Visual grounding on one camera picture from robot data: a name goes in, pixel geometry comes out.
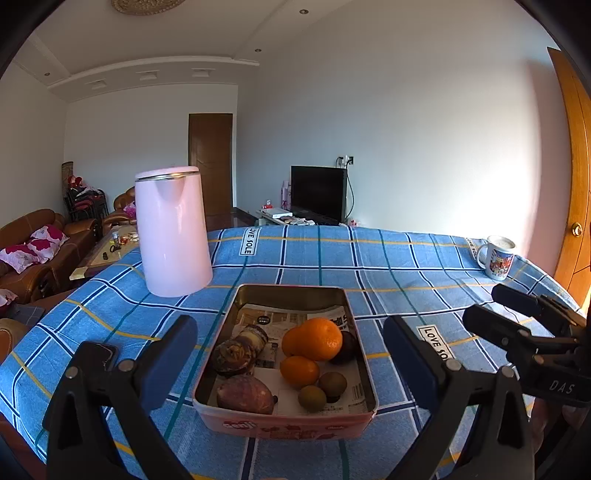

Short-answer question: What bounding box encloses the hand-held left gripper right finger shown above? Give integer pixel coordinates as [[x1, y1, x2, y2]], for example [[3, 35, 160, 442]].
[[382, 315, 539, 480]]

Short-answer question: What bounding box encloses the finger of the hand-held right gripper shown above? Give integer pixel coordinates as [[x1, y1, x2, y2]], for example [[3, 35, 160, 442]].
[[491, 284, 581, 326], [462, 305, 539, 366]]

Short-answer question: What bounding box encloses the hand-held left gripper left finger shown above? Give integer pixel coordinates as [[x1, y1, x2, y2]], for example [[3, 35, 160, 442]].
[[44, 315, 199, 480]]

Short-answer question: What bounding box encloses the dark brown taro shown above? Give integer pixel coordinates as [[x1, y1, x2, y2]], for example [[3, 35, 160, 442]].
[[212, 340, 256, 376]]

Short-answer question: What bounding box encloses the dark purple passion fruit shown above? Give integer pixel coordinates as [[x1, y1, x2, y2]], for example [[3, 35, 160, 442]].
[[330, 331, 358, 365]]

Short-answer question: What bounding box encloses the kiwi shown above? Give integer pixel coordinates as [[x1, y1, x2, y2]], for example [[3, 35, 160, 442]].
[[318, 370, 348, 398], [298, 384, 328, 411]]

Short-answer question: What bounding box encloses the large purple taro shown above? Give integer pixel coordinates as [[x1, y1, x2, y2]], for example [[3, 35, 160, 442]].
[[216, 374, 274, 415]]

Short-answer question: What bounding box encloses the striped brown taro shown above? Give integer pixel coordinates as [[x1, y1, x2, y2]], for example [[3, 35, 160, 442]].
[[235, 324, 269, 358]]

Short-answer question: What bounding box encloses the large orange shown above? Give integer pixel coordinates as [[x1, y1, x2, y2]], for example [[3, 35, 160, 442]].
[[281, 318, 343, 362]]

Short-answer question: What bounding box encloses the small orange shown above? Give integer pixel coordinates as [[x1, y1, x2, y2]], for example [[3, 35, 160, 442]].
[[280, 355, 321, 389]]

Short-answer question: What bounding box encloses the pink metal tin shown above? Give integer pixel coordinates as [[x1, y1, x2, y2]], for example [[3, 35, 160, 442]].
[[192, 284, 377, 439]]

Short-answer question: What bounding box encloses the person's right hand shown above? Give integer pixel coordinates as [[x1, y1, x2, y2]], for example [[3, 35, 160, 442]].
[[529, 396, 580, 464]]

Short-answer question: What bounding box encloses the white printed mug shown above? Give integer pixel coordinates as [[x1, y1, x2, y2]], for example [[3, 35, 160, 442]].
[[475, 235, 517, 281]]

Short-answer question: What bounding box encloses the newspaper lining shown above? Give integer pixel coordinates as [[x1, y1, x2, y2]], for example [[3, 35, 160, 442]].
[[217, 302, 370, 416]]

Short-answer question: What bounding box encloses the coffee table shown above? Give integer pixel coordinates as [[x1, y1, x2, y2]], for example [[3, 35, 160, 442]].
[[69, 225, 140, 281]]

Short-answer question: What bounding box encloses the pink kettle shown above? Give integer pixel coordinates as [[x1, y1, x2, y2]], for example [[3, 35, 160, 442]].
[[134, 165, 213, 298]]

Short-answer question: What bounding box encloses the blue plaid tablecloth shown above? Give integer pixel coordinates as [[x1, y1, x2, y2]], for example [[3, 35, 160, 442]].
[[0, 226, 583, 480]]

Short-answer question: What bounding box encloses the long brown leather sofa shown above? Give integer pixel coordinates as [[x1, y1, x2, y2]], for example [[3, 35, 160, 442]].
[[0, 209, 100, 303]]

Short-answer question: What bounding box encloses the light wooden door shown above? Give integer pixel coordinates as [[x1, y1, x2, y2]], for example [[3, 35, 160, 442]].
[[547, 46, 591, 301]]

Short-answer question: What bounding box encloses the brown leather armchair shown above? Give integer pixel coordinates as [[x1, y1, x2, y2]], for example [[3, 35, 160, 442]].
[[102, 193, 139, 232]]

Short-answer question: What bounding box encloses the floral pink pillow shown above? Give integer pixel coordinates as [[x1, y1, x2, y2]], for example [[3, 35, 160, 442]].
[[0, 244, 43, 274], [29, 224, 70, 253]]

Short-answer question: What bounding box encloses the white television stand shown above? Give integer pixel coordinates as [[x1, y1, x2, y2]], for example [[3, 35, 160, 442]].
[[256, 209, 342, 227]]

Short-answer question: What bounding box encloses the stack of red chairs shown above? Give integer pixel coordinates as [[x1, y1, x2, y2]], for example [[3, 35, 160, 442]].
[[65, 176, 110, 223]]

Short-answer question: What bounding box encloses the black television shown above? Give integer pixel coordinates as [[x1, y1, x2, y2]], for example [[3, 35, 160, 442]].
[[290, 165, 348, 225]]

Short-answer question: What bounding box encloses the dark wooden door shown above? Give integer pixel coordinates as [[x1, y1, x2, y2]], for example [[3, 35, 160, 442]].
[[188, 113, 233, 217]]

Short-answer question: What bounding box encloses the round ceiling lamp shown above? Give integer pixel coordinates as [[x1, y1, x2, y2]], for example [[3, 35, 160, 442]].
[[112, 0, 184, 16]]

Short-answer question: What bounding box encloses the television power cable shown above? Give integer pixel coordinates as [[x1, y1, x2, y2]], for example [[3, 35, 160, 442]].
[[346, 164, 357, 219]]

